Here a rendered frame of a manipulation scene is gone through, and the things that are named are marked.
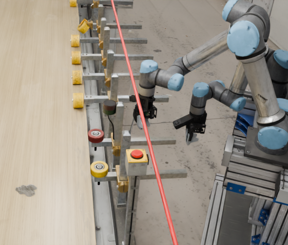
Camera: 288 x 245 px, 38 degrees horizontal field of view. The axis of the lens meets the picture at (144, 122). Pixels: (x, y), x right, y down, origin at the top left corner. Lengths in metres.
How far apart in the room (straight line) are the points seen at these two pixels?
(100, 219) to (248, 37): 1.09
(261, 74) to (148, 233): 1.54
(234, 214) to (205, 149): 0.93
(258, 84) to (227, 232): 1.25
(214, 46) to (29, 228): 1.03
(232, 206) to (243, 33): 1.52
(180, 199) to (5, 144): 1.47
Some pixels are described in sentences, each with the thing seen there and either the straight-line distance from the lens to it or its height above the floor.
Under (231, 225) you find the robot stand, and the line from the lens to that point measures 2.74.
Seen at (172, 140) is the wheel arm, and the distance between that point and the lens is 2.20.
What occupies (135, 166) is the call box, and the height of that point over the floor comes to 1.20.
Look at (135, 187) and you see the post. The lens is 1.58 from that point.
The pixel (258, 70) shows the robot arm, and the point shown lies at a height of 1.47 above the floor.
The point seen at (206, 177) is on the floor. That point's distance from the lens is 3.33.
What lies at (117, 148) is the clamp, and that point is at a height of 0.87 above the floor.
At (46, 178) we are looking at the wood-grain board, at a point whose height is 0.90.
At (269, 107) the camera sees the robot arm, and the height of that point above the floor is 1.32.
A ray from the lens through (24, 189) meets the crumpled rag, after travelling 1.84.
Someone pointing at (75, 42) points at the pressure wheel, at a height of 0.95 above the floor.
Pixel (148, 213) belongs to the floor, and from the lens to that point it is 2.98.
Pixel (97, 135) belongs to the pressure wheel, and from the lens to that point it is 2.11.
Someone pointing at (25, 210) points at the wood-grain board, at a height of 0.90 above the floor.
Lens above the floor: 2.19
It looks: 35 degrees down
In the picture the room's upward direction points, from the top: 6 degrees clockwise
